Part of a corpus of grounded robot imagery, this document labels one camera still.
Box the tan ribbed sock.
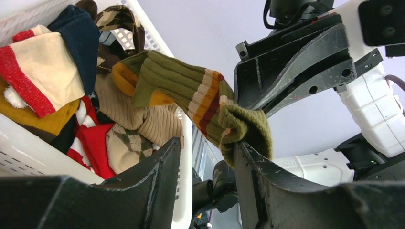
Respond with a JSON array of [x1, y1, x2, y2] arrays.
[[95, 74, 184, 148]]

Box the navy blue sock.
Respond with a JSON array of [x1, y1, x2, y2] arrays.
[[47, 5, 100, 95]]

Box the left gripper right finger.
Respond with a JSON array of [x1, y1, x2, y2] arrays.
[[234, 142, 405, 229]]

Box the red white striped sock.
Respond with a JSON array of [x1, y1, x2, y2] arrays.
[[67, 96, 116, 179]]

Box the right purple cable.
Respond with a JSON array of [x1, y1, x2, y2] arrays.
[[384, 74, 405, 95]]

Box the white plastic laundry basket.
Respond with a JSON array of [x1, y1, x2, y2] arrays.
[[0, 0, 192, 229]]

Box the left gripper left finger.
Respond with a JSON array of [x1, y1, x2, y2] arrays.
[[0, 137, 181, 229]]

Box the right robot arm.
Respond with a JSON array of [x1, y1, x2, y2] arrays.
[[234, 0, 405, 186]]

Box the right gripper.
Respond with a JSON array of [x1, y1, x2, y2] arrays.
[[234, 0, 383, 117]]

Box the olive striped sock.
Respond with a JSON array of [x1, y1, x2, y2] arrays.
[[112, 50, 273, 166]]

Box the mustard yellow sock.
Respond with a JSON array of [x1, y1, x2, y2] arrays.
[[0, 79, 80, 142]]

